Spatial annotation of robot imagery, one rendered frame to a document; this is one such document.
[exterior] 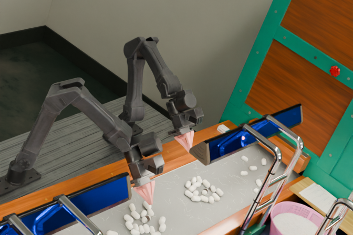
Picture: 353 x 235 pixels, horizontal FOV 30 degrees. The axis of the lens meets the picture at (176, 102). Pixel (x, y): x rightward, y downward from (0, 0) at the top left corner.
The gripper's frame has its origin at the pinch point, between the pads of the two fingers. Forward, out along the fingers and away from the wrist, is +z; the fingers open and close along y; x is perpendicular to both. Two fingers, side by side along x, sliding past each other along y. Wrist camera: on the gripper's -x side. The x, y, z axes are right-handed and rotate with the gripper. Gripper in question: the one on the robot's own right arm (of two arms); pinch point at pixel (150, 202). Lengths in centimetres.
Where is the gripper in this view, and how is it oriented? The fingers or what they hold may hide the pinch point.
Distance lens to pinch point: 223.6
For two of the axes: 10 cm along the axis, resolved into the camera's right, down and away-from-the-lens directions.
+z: 3.4, 9.4, -0.4
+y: 6.3, -2.0, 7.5
